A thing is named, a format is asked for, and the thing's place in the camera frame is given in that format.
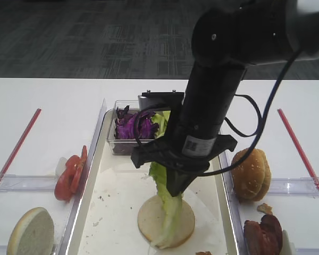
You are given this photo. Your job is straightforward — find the front meat patty slice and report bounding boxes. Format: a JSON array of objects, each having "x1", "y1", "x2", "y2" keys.
[{"x1": 244, "y1": 220, "x2": 265, "y2": 255}]

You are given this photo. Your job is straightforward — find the sesame bun top outer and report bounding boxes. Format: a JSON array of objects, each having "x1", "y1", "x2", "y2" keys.
[{"x1": 231, "y1": 149, "x2": 265, "y2": 201}]

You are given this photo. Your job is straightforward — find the purple cabbage shreds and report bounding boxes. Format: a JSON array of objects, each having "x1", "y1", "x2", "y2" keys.
[{"x1": 114, "y1": 105, "x2": 158, "y2": 140}]

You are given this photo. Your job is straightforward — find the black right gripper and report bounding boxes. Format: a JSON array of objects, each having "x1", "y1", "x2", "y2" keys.
[{"x1": 131, "y1": 135, "x2": 237, "y2": 197}]

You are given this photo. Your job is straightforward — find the clear plastic salad container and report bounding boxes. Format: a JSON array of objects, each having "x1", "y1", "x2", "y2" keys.
[{"x1": 107, "y1": 100, "x2": 160, "y2": 156}]

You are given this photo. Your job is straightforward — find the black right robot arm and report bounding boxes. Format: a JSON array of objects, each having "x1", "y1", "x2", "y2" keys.
[{"x1": 131, "y1": 1, "x2": 319, "y2": 176}]

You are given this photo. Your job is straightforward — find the left clear divider rail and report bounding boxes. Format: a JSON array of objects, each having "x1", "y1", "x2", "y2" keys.
[{"x1": 54, "y1": 100, "x2": 107, "y2": 254}]

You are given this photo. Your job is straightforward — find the left upper clear pusher track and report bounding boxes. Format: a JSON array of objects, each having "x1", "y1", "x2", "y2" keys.
[{"x1": 0, "y1": 156, "x2": 70, "y2": 192}]

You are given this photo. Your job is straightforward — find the tomato slices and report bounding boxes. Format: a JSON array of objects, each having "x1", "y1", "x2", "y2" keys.
[{"x1": 54, "y1": 145, "x2": 88, "y2": 202}]

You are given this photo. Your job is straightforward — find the right lower clear pusher track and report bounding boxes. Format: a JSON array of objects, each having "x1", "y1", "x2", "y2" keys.
[{"x1": 280, "y1": 229, "x2": 319, "y2": 255}]

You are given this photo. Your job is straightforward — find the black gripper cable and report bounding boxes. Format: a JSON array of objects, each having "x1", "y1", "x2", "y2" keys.
[{"x1": 134, "y1": 45, "x2": 306, "y2": 177}]

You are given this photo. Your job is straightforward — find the white bun bottom on tray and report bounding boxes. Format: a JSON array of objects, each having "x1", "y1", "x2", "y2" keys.
[{"x1": 137, "y1": 195, "x2": 195, "y2": 249}]

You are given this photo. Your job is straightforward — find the red strip rail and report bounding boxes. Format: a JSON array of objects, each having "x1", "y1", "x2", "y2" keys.
[
  {"x1": 0, "y1": 108, "x2": 41, "y2": 182},
  {"x1": 277, "y1": 108, "x2": 319, "y2": 192}
]

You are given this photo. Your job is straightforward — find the clear pusher track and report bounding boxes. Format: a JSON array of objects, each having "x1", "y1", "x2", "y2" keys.
[
  {"x1": 0, "y1": 156, "x2": 70, "y2": 192},
  {"x1": 280, "y1": 229, "x2": 319, "y2": 255},
  {"x1": 267, "y1": 177, "x2": 319, "y2": 197}
]

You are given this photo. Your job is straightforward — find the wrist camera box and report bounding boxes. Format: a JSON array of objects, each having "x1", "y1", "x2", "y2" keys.
[{"x1": 138, "y1": 90, "x2": 184, "y2": 111}]

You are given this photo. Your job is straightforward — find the sesame bun top inner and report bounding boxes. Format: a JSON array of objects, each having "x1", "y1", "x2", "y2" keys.
[{"x1": 254, "y1": 149, "x2": 272, "y2": 201}]

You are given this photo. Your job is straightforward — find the back meat patty slice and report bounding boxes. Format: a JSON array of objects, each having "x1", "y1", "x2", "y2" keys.
[{"x1": 260, "y1": 215, "x2": 283, "y2": 254}]

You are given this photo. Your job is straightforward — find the right upper clear pusher track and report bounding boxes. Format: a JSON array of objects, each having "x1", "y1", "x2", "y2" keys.
[{"x1": 267, "y1": 177, "x2": 319, "y2": 197}]

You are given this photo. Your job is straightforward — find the left red strip rail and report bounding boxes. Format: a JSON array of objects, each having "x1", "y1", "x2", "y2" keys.
[{"x1": 0, "y1": 108, "x2": 41, "y2": 182}]

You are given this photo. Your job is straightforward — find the sesame bun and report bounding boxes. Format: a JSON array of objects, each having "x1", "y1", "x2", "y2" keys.
[
  {"x1": 254, "y1": 149, "x2": 272, "y2": 201},
  {"x1": 231, "y1": 149, "x2": 265, "y2": 201}
]

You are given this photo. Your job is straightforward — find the meat crumb on tray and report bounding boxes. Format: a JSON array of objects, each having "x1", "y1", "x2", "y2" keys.
[{"x1": 195, "y1": 251, "x2": 212, "y2": 255}]

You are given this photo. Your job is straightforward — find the green lettuce leaves in container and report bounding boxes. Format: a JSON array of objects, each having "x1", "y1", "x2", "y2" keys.
[{"x1": 151, "y1": 110, "x2": 171, "y2": 139}]

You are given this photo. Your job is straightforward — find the green lettuce leaf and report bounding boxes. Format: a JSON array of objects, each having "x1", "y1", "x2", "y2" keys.
[{"x1": 149, "y1": 161, "x2": 183, "y2": 249}]

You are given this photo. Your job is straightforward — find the meat patty slice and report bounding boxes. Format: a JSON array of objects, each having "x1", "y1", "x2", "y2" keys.
[
  {"x1": 260, "y1": 215, "x2": 283, "y2": 254},
  {"x1": 244, "y1": 220, "x2": 265, "y2": 255}
]

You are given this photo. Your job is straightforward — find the meat crumb on table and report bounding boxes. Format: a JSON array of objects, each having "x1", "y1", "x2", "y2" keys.
[{"x1": 257, "y1": 203, "x2": 273, "y2": 215}]

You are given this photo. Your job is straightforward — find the right red strip rail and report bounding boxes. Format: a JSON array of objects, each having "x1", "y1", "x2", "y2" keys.
[{"x1": 277, "y1": 108, "x2": 319, "y2": 192}]

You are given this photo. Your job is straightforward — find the white bun half standing left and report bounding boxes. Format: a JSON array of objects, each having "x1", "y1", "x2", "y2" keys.
[{"x1": 6, "y1": 207, "x2": 55, "y2": 254}]

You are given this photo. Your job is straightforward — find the cream metal tray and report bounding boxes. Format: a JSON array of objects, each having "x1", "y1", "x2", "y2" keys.
[{"x1": 67, "y1": 110, "x2": 238, "y2": 254}]

